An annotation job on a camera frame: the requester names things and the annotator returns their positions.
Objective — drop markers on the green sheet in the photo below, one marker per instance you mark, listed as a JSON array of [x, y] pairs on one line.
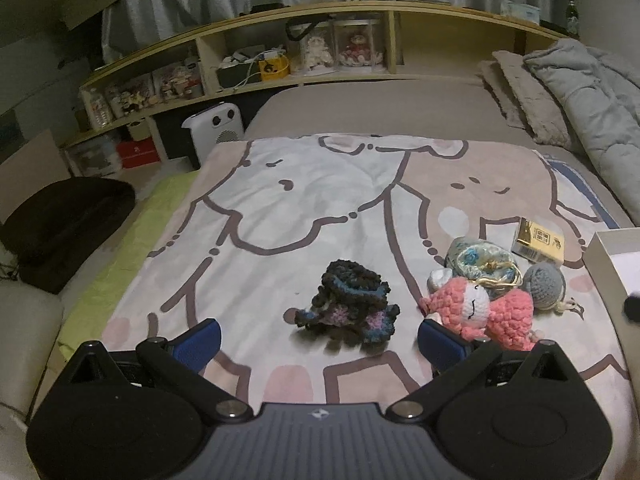
[[130, 245]]

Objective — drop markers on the red doll display case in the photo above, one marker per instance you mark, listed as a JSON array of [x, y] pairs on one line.
[[360, 45]]

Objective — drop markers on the figurine display box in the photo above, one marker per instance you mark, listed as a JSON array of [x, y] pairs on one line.
[[175, 82], [130, 95]]

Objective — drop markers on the white cardboard box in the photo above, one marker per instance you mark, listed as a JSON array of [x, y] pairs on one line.
[[607, 265]]

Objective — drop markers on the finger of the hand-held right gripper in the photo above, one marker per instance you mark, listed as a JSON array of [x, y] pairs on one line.
[[633, 308]]

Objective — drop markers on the white seat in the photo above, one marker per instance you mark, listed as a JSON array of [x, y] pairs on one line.
[[25, 340]]

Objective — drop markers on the cream doll display case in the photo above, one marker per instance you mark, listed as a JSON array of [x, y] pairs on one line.
[[312, 50]]

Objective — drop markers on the beige quilted pillow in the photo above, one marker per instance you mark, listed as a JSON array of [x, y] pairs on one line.
[[492, 85], [535, 100]]

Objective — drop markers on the pink crochet doll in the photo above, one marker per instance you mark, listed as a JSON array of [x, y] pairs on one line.
[[500, 317]]

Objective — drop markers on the beige bed sheet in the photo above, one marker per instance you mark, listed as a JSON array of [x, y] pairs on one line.
[[375, 107]]

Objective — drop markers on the wooden headboard shelf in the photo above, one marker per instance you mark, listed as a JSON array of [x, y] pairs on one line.
[[435, 40]]

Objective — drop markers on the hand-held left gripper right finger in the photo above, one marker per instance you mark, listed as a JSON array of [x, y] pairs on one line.
[[436, 342]]

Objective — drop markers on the yellow container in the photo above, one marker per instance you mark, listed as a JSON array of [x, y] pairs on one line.
[[274, 69]]

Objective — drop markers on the tissue box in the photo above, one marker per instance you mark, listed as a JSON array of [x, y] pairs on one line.
[[520, 11]]

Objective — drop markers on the white heater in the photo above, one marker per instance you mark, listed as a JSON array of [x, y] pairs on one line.
[[215, 127]]

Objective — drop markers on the printed cartoon blanket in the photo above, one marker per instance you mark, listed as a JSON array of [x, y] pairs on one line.
[[300, 200]]

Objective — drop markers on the small yellow box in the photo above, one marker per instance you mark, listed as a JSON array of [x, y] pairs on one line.
[[540, 242]]

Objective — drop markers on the black cushion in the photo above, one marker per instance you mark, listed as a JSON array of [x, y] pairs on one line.
[[65, 225]]

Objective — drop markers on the grey crochet ball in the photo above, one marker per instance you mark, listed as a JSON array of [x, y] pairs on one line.
[[545, 285]]

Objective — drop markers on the red box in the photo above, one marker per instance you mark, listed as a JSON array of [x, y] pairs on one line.
[[139, 152]]

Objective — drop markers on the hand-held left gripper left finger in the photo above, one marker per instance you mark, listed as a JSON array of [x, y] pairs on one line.
[[200, 344]]

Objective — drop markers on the glass bottle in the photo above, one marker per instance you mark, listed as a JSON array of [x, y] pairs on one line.
[[572, 17]]

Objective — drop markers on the clear plastic bottle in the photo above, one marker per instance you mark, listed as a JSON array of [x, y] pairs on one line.
[[99, 107]]

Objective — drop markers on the dark crochet toy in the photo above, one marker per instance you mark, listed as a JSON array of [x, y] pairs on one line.
[[345, 300]]

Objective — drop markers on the grey duvet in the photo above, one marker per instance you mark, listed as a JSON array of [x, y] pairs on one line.
[[595, 100]]

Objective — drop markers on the black device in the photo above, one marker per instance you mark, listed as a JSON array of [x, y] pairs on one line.
[[235, 77]]

